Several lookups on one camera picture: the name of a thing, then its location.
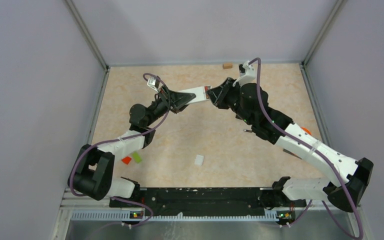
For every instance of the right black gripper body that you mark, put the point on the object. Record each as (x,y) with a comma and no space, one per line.
(229,96)

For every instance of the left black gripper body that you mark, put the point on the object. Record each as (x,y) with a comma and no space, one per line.
(168,101)

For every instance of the white remote control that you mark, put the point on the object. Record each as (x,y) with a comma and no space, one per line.
(200,95)

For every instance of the white battery cover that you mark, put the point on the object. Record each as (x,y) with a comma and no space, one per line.
(199,160)

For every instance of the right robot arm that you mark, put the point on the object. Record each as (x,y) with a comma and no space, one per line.
(344,180)

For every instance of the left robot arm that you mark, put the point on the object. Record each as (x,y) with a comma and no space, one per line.
(93,172)

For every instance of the brown wooden block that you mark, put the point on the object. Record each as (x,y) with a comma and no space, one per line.
(227,65)

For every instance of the green block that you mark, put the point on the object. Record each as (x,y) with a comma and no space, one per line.
(136,157)

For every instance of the red block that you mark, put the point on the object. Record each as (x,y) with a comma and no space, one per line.
(126,160)

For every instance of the orange tape roll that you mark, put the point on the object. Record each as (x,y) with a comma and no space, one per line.
(306,130)

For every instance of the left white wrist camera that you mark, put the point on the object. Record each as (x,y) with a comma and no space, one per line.
(154,83)

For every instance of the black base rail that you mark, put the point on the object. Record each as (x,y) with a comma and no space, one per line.
(214,201)

